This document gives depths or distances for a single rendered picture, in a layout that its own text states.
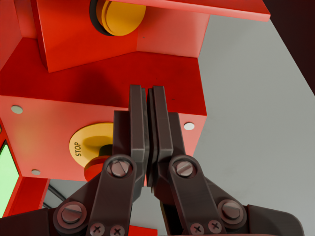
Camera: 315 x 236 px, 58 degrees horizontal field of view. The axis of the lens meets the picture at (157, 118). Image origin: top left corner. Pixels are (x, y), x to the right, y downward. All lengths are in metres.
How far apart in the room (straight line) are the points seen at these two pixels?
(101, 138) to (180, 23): 0.12
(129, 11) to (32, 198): 1.33
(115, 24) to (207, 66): 0.94
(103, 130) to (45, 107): 0.05
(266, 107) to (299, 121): 0.20
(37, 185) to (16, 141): 1.27
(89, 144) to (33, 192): 1.27
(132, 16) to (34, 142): 0.13
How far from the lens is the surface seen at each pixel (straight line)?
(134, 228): 2.31
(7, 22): 0.65
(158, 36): 0.26
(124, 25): 0.23
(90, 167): 0.22
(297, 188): 2.01
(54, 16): 0.22
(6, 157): 0.26
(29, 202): 1.49
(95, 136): 0.23
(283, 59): 1.22
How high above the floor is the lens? 0.93
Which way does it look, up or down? 45 degrees down
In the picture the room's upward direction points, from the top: 180 degrees counter-clockwise
